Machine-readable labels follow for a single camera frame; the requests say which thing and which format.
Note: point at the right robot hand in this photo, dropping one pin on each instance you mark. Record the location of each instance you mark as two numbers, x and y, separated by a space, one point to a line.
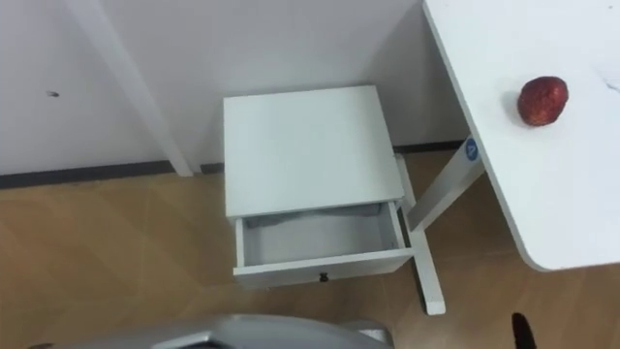
522 334

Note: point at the white desk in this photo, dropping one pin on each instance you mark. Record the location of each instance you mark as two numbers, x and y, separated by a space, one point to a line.
542 194

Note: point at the open white cabinet drawer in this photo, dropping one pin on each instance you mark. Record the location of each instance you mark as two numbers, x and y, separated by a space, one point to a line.
319 242

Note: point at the red strawberry soft toy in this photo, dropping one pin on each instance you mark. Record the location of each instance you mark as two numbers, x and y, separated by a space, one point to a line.
542 101

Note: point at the white bedside cabinet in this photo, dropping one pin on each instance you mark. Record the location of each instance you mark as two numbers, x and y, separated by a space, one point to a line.
310 150

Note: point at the robot body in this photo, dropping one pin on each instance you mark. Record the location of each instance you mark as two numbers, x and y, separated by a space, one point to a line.
232 333

